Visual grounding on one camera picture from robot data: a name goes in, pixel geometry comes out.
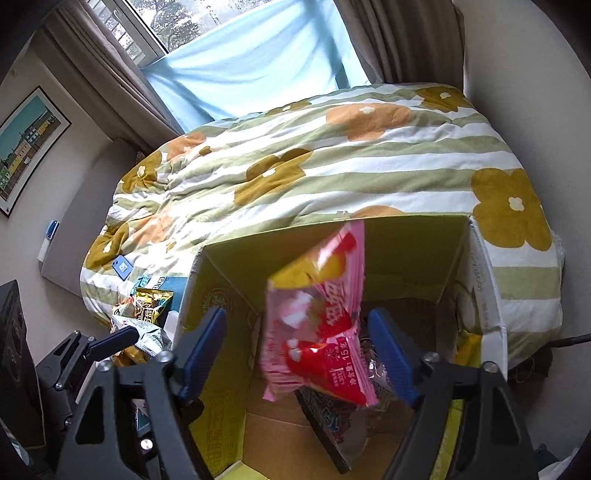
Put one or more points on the light blue window cloth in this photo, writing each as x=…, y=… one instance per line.
x=277, y=54

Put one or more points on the floral striped duvet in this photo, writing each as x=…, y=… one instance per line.
x=366, y=151

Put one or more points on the left brown curtain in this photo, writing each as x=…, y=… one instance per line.
x=93, y=68

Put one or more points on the brown curtain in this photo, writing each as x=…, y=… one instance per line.
x=407, y=41
x=93, y=68

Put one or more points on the small blue tag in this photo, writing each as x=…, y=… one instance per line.
x=122, y=267

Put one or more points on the teal patterned blanket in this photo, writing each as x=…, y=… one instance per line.
x=174, y=284

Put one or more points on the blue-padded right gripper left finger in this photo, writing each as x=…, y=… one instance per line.
x=133, y=422

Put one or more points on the grey bed headboard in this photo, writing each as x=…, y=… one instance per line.
x=85, y=216

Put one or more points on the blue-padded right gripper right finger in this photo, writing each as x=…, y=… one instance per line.
x=493, y=441

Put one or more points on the window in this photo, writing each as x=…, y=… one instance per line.
x=147, y=30

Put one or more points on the finger of the black blue-tipped left gripper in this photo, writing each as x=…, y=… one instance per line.
x=98, y=350

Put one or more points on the dark purple snack bag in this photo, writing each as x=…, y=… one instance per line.
x=342, y=428

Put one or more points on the blue white bottle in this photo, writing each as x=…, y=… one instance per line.
x=48, y=237

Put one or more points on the yellow-green cardboard box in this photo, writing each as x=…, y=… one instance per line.
x=290, y=396

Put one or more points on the framed house picture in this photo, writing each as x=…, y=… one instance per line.
x=27, y=135

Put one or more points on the pink red snack bag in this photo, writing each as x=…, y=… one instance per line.
x=313, y=321

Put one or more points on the gold brown snack bag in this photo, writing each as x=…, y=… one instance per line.
x=146, y=311

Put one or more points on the right brown curtain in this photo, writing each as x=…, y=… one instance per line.
x=407, y=41

